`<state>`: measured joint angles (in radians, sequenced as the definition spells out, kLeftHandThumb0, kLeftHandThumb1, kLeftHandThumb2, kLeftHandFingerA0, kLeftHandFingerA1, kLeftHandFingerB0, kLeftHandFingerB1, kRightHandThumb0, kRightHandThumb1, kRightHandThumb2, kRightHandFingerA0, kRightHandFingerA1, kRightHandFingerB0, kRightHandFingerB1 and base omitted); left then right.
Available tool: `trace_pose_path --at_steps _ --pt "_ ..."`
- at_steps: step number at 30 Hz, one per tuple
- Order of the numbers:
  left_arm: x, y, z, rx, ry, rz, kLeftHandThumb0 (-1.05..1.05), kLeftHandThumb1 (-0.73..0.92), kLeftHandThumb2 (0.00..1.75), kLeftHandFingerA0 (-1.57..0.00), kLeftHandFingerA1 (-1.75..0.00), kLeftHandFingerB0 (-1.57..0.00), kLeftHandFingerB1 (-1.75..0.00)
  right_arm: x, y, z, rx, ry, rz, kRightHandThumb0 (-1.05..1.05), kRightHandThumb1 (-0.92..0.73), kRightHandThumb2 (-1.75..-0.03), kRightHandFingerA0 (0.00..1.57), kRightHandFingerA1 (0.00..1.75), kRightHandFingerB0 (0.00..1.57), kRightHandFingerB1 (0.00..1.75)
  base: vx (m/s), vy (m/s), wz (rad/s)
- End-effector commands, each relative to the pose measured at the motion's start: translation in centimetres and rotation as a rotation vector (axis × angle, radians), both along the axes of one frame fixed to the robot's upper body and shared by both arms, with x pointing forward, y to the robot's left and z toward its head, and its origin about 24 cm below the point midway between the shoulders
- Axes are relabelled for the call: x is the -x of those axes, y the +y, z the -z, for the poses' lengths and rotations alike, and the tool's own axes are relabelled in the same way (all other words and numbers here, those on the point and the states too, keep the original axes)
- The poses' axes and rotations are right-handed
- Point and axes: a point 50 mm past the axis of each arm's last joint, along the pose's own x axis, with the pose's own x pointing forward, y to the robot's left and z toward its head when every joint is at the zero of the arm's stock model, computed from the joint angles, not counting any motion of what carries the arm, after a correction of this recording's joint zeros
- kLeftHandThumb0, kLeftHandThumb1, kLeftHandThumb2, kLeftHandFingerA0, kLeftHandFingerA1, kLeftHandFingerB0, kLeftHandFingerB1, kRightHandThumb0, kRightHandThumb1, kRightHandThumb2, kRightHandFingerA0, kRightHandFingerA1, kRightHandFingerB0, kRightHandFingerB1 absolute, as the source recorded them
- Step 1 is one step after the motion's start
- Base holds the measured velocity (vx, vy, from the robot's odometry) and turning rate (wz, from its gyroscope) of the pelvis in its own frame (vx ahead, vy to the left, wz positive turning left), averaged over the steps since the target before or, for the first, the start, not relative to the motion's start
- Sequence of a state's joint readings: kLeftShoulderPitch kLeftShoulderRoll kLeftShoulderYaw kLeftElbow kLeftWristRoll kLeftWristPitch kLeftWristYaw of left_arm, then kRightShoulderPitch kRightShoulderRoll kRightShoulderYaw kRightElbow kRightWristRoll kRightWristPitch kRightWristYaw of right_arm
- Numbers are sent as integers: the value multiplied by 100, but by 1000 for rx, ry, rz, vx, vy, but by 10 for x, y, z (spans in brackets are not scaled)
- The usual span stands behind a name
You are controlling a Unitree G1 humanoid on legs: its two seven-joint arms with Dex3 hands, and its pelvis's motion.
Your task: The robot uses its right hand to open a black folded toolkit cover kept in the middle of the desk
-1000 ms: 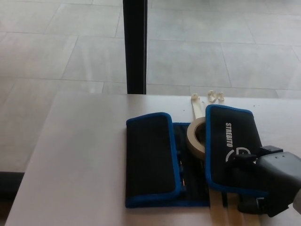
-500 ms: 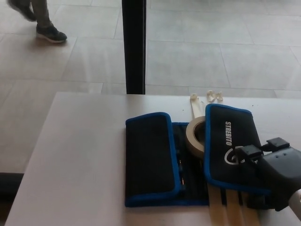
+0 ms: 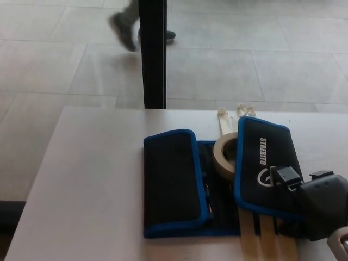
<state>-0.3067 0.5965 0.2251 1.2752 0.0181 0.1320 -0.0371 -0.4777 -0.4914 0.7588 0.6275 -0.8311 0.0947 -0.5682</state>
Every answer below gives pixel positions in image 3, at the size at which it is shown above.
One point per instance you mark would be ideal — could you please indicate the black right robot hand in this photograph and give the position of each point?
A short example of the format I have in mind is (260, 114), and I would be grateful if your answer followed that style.
(315, 206)

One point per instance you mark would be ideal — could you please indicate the black blue-trimmed folding toolkit case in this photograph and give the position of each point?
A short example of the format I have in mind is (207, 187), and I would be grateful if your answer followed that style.
(171, 176)

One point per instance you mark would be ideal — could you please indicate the long beige tape strip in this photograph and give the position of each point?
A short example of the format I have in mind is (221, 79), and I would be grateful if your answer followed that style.
(247, 242)
(286, 248)
(267, 244)

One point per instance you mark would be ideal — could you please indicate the beige masking tape roll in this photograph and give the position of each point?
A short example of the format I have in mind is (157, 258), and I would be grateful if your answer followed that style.
(218, 160)

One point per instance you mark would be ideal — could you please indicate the crumpled beige tape piece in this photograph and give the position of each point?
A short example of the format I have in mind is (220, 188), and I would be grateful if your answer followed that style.
(246, 110)

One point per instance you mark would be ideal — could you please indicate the flat beige tape strip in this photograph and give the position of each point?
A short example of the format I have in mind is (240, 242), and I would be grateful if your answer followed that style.
(224, 123)

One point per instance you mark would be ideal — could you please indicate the grey trouser leg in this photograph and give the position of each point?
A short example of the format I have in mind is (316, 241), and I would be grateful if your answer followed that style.
(130, 9)

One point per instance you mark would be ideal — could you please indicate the black vertical post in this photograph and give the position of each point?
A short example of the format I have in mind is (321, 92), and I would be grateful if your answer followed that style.
(153, 68)

